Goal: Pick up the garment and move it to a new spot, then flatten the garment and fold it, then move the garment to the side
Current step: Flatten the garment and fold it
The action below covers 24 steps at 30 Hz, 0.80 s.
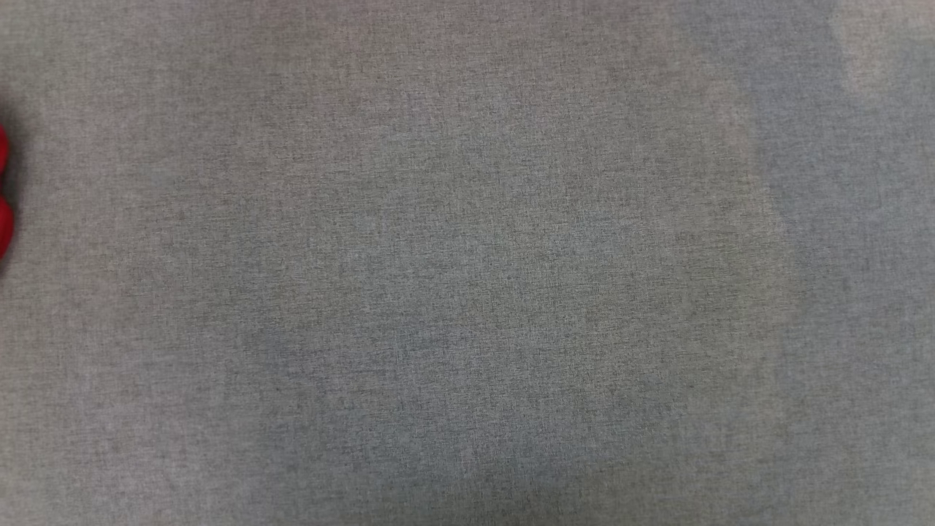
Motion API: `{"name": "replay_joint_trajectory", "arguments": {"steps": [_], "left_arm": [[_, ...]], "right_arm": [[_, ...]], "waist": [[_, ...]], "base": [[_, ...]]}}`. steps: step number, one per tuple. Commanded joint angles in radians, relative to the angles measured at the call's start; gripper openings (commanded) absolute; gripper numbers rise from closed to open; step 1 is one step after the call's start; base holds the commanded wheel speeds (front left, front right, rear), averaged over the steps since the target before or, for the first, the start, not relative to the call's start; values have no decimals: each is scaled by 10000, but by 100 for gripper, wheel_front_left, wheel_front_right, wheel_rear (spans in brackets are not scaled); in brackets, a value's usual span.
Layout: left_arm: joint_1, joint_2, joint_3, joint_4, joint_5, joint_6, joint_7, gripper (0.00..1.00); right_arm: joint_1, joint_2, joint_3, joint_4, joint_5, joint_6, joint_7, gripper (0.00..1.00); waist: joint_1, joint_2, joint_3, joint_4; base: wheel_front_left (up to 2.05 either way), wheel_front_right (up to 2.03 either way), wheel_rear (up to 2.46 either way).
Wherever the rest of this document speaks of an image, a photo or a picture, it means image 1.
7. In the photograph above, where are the red shorts with white stripe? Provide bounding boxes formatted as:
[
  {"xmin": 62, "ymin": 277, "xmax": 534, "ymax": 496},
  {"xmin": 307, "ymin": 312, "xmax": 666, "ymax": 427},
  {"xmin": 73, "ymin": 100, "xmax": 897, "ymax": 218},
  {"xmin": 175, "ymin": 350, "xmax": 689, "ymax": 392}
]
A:
[{"xmin": 0, "ymin": 123, "xmax": 16, "ymax": 261}]

